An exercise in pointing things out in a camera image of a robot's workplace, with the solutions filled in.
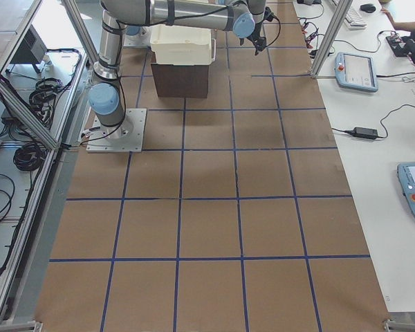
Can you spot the white keyboard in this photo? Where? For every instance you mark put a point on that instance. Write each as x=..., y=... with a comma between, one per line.
x=353, y=20

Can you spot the dark brown wooden drawer box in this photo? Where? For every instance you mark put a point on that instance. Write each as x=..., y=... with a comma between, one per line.
x=172, y=81

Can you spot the black power adapter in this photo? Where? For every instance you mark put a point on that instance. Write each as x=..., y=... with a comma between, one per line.
x=362, y=132

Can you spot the cream plastic tray stack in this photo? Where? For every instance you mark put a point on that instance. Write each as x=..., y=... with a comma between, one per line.
x=178, y=45

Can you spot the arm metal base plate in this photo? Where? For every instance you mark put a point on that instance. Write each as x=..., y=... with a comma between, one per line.
x=127, y=138

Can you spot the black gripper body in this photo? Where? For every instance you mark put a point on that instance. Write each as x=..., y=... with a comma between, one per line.
x=256, y=32

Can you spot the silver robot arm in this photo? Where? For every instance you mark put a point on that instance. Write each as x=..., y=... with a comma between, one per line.
x=126, y=32

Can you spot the person hand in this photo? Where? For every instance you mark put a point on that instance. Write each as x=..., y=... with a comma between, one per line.
x=388, y=14

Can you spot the aluminium frame post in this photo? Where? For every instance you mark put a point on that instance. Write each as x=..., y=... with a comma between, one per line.
x=329, y=37

